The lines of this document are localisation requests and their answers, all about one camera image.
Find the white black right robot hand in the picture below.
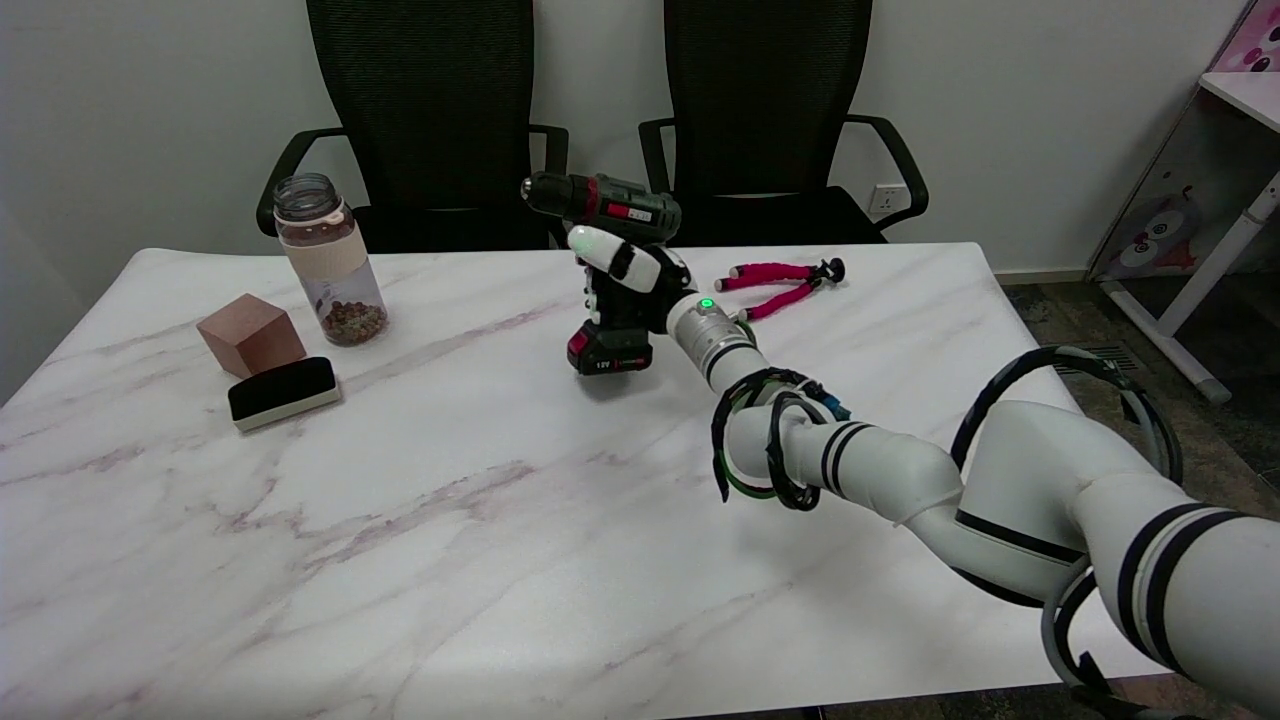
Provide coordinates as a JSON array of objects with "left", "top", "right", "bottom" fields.
[{"left": 566, "top": 224, "right": 697, "bottom": 337}]

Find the green black power screwdriver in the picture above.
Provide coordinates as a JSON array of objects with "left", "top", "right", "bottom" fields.
[{"left": 520, "top": 171, "right": 683, "bottom": 377}]

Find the pink flexible mini tripod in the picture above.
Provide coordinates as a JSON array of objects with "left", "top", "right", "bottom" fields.
[{"left": 714, "top": 257, "right": 846, "bottom": 323}]

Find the black mesh office chair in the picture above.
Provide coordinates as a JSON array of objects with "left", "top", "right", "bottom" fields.
[
  {"left": 638, "top": 0, "right": 929, "bottom": 247},
  {"left": 256, "top": 0, "right": 569, "bottom": 253}
]

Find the clear bottle with beige band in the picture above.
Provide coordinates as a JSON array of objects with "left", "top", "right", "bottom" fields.
[{"left": 272, "top": 173, "right": 390, "bottom": 348}]

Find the black white board eraser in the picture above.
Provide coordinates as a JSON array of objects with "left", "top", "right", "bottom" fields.
[{"left": 227, "top": 356, "right": 343, "bottom": 433}]

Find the brown wooden cube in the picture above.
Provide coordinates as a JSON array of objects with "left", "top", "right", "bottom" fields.
[{"left": 196, "top": 293, "right": 308, "bottom": 380}]

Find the dark floor vent grille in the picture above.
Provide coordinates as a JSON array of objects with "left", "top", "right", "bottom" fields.
[{"left": 1040, "top": 342, "right": 1143, "bottom": 377}]

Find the white desk with cartoon panel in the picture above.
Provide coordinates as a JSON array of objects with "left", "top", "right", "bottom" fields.
[{"left": 1085, "top": 72, "right": 1280, "bottom": 404}]

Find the pink printed board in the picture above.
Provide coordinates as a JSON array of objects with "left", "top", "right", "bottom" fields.
[{"left": 1213, "top": 0, "right": 1280, "bottom": 74}]

